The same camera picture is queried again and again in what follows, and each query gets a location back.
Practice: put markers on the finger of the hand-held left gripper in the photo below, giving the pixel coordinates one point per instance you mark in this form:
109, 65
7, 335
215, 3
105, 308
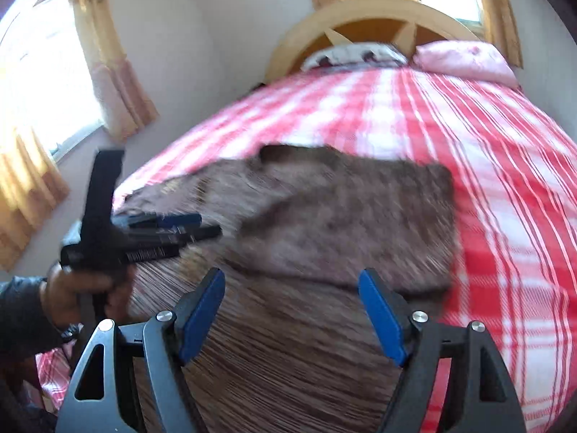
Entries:
194, 234
180, 221

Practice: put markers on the red white plaid blanket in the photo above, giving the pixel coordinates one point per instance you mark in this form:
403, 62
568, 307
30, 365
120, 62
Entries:
496, 189

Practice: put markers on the person's left hand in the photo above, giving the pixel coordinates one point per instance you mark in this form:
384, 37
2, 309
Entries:
67, 293

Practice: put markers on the person's left forearm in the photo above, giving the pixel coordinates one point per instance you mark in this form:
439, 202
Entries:
22, 315

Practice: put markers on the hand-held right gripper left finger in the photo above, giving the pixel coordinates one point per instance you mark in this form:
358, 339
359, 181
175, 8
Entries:
205, 311

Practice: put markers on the large side window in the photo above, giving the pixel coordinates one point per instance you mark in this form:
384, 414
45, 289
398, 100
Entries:
45, 81

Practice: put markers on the patterned white pillow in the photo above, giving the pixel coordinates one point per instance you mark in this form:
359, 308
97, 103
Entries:
351, 56

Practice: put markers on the black wristwatch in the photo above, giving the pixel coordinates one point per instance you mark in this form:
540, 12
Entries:
68, 333

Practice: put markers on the cream wooden headboard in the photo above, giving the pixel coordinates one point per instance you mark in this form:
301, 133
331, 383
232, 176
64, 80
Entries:
360, 13

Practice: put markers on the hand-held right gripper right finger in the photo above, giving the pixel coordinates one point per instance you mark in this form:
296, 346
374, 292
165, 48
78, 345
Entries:
383, 320

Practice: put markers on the brown striped knit sweater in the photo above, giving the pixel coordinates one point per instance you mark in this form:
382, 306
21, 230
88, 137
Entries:
315, 216

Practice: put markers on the pink pillow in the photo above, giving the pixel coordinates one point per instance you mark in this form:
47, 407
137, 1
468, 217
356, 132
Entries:
464, 61

